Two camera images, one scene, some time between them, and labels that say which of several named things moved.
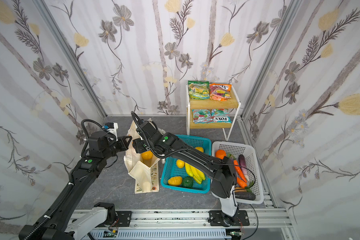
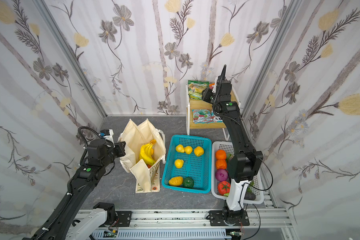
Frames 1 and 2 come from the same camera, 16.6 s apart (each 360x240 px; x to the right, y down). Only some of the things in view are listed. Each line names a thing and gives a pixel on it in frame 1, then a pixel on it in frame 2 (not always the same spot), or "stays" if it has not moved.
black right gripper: (138, 145) → (222, 91)
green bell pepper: (187, 182) stays
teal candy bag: (202, 116) stays
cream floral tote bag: (146, 172) stays
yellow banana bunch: (197, 175) → (146, 152)
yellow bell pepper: (200, 148) stays
